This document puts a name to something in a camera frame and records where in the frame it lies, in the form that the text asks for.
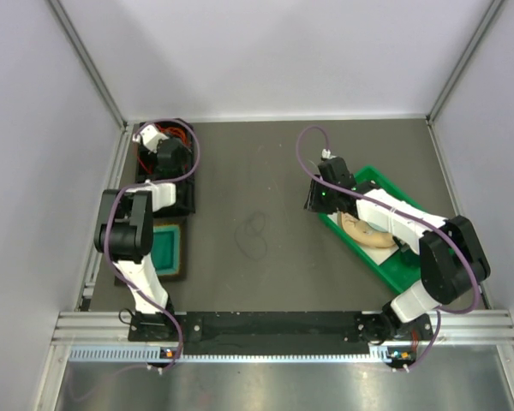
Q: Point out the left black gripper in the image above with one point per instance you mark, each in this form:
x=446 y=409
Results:
x=184 y=150

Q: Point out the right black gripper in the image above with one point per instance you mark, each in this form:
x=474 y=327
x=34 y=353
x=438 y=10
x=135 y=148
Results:
x=313 y=203

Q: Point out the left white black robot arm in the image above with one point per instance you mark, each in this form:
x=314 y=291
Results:
x=139 y=228

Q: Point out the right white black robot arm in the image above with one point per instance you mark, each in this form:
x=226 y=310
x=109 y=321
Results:
x=450 y=256

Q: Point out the black compartment organizer bin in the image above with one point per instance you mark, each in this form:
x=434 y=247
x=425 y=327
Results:
x=185 y=189

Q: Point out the beige painted ceramic plate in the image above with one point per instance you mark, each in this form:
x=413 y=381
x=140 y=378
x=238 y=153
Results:
x=363 y=233

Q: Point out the white square board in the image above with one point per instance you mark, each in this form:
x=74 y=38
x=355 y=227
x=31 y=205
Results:
x=377 y=255

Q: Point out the teal sponge on black tray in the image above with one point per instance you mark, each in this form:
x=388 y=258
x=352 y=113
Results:
x=168 y=250

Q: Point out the green plastic tray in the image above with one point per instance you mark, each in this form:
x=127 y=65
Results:
x=397 y=272

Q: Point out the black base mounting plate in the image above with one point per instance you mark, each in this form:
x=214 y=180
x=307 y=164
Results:
x=199 y=327

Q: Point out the aluminium front frame rail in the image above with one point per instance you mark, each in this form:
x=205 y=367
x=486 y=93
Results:
x=480 y=327

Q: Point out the grey slotted cable duct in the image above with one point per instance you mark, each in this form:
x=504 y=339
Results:
x=156 y=354

